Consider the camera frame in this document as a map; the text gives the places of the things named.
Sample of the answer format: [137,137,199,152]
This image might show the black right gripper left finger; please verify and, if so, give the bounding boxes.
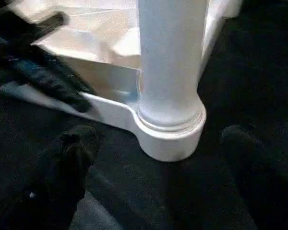
[0,125,105,230]

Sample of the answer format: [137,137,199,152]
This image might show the white plastic table top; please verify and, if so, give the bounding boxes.
[0,0,244,162]

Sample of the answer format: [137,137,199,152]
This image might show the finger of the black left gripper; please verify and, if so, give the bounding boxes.
[0,11,69,48]
[5,46,96,114]

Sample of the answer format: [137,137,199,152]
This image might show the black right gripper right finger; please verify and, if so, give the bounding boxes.
[220,125,288,230]

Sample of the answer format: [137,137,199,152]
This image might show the black work mat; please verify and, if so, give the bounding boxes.
[0,0,288,230]

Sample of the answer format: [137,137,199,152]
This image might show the white plastic table leg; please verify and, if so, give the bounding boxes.
[136,0,210,131]

